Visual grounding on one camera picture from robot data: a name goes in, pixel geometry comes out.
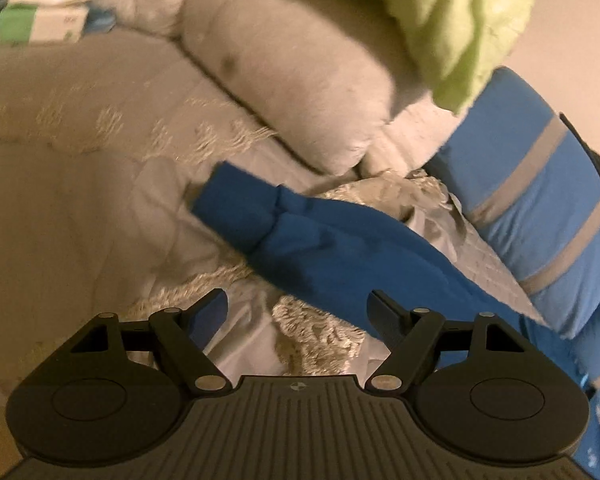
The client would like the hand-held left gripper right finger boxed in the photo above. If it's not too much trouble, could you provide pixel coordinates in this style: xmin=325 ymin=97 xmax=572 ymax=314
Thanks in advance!
xmin=365 ymin=289 xmax=526 ymax=395

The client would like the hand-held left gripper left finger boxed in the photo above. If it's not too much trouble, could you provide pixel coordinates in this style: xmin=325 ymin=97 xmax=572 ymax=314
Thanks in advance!
xmin=70 ymin=288 xmax=233 ymax=395

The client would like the blue fleece garment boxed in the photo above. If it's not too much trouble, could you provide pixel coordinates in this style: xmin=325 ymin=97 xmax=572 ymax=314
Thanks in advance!
xmin=190 ymin=160 xmax=593 ymax=401

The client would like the beige lace-trimmed bed cover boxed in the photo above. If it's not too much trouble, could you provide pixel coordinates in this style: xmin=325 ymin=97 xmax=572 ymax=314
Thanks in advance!
xmin=0 ymin=35 xmax=463 ymax=461

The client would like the white pillow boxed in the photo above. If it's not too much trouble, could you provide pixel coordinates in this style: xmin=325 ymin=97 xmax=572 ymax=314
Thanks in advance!
xmin=180 ymin=0 xmax=431 ymax=176

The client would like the light green blanket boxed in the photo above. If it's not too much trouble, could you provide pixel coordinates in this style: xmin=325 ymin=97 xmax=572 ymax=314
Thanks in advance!
xmin=325 ymin=0 xmax=539 ymax=114

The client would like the green and white tissue box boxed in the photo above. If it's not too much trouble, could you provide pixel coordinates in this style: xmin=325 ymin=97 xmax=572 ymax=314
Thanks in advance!
xmin=0 ymin=0 xmax=99 ymax=44

